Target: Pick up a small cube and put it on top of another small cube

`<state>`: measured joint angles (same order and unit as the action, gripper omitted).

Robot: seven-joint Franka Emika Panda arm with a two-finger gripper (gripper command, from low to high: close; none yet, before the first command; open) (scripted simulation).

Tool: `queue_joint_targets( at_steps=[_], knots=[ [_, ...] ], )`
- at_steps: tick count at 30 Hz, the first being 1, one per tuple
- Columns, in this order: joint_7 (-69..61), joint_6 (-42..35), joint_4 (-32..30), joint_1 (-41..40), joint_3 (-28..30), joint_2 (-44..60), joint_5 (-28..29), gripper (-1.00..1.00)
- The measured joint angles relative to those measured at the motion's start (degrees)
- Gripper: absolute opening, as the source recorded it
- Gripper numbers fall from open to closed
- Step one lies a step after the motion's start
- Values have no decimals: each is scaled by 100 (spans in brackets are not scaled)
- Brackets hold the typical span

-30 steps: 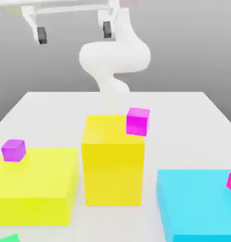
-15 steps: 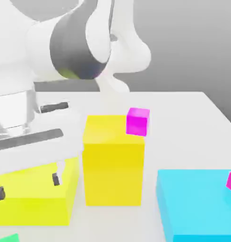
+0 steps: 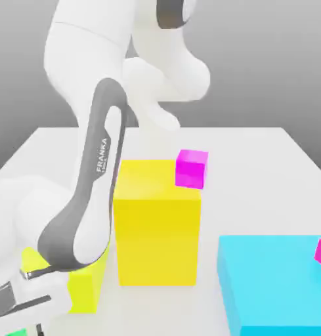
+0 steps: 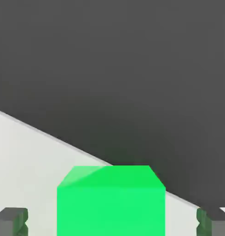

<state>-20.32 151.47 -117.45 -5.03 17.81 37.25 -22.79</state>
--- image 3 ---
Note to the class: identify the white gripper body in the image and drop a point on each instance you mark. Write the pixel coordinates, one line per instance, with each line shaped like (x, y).
(31, 317)

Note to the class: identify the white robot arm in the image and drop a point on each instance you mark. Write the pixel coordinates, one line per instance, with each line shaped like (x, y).
(71, 65)

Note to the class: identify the small green cube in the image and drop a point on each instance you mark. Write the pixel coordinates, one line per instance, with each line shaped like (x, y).
(17, 332)

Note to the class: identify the large lime box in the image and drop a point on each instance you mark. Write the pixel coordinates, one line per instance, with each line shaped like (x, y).
(84, 288)

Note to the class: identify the large yellow box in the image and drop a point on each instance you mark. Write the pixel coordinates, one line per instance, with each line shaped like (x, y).
(156, 236)

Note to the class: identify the large cyan box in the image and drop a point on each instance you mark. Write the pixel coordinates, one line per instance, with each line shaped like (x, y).
(270, 286)

